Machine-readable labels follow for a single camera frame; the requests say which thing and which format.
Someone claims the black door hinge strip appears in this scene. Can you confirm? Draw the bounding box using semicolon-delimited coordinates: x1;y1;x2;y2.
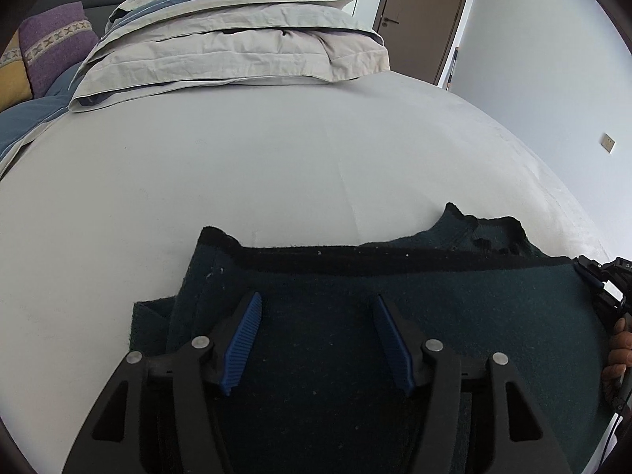
446;46;460;91

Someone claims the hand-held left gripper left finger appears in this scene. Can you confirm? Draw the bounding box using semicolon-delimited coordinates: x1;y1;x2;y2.
62;291;263;474

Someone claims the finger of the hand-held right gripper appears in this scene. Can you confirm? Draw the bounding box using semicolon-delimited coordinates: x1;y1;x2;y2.
574;255;613;293

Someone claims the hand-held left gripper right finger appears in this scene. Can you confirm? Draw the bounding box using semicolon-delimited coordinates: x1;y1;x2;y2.
372;295;574;474

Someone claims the yellow patterned cushion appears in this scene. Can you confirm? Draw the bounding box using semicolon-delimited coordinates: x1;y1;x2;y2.
0;30;34;112

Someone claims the dark green sweater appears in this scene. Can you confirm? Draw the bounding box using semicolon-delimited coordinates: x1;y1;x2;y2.
129;202;616;474

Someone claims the bed with white sheet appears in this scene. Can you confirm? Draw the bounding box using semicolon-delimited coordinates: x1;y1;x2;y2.
0;66;614;455

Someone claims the brown door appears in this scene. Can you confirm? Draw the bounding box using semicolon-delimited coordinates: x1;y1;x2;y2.
372;0;474;86

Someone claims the purple patterned cushion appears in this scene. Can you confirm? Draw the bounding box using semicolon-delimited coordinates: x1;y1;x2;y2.
19;2;100;96

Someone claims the folded grey blue duvet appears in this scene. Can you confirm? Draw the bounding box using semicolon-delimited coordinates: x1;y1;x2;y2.
69;0;392;112

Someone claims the person's right hand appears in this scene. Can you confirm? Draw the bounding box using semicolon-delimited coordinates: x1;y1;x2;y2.
601;316;632;397

